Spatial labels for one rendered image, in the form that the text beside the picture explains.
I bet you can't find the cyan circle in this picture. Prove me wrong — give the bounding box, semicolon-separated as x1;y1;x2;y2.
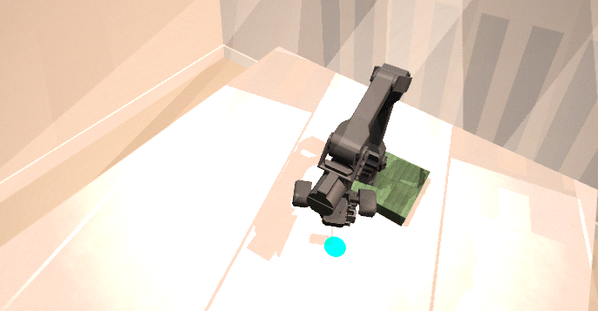
324;236;346;257

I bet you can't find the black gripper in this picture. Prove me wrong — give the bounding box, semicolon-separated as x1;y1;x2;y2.
292;179;377;218

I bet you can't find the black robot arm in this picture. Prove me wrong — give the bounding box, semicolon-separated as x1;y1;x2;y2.
306;64;412;228

